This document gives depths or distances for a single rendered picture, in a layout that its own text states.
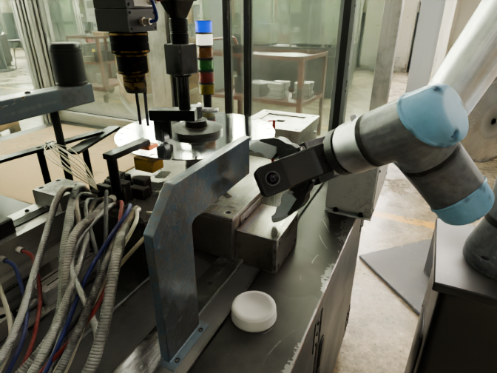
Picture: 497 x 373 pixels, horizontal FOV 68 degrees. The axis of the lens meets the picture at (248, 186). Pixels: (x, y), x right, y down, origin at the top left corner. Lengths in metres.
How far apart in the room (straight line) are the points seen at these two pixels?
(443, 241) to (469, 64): 0.39
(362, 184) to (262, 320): 0.41
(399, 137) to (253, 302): 0.32
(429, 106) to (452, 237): 0.48
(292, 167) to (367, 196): 0.35
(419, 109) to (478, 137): 1.20
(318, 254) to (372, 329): 0.98
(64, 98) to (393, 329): 1.45
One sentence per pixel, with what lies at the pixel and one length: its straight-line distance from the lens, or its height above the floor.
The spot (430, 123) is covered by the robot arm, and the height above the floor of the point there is 1.06.
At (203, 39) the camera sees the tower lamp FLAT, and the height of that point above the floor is 1.11.
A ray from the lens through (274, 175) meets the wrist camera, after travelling 0.52.
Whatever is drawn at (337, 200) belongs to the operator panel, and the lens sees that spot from 0.87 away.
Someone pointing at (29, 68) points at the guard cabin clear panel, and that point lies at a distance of 1.82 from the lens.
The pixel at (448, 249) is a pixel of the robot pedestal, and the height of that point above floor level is 0.75.
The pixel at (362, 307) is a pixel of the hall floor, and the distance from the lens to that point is 1.77.
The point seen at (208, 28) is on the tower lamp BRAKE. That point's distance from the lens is 1.04.
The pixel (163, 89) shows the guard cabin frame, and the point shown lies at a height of 0.93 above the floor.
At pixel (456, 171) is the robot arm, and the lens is 0.51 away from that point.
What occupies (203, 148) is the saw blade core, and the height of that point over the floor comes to 0.95.
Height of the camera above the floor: 1.17
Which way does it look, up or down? 25 degrees down
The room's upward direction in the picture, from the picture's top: straight up
